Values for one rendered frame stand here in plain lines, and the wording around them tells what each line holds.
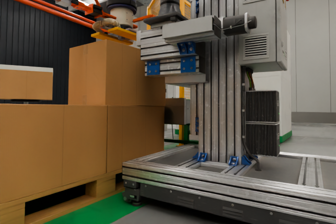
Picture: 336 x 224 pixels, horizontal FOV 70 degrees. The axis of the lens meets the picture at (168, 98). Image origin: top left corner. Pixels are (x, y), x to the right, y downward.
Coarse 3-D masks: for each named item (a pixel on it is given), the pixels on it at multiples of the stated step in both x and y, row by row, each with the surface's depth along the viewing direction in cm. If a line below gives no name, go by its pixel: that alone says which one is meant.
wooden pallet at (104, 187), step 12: (84, 180) 128; (96, 180) 134; (108, 180) 142; (48, 192) 111; (96, 192) 134; (108, 192) 141; (0, 204) 95; (12, 204) 98; (24, 204) 102; (60, 204) 125; (72, 204) 125; (84, 204) 127; (0, 216) 95; (12, 216) 98; (24, 216) 111; (36, 216) 111; (48, 216) 111
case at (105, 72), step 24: (72, 48) 165; (96, 48) 149; (120, 48) 153; (72, 72) 164; (96, 72) 148; (120, 72) 153; (144, 72) 171; (72, 96) 163; (96, 96) 147; (120, 96) 152; (144, 96) 171
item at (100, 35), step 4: (96, 32) 172; (100, 32) 171; (104, 32) 180; (92, 36) 175; (96, 36) 175; (100, 36) 175; (104, 36) 175; (108, 36) 177; (112, 36) 180; (112, 40) 186; (116, 40) 186; (120, 40) 186; (124, 40) 189; (128, 44) 198
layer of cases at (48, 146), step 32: (0, 128) 95; (32, 128) 106; (64, 128) 119; (96, 128) 135; (128, 128) 157; (160, 128) 187; (0, 160) 95; (32, 160) 106; (64, 160) 118; (96, 160) 135; (0, 192) 95; (32, 192) 105
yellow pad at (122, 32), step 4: (112, 28) 161; (116, 28) 159; (120, 28) 161; (124, 28) 169; (112, 32) 166; (116, 32) 166; (120, 32) 166; (124, 32) 166; (128, 32) 167; (132, 32) 170; (124, 36) 175; (128, 36) 175; (132, 36) 175
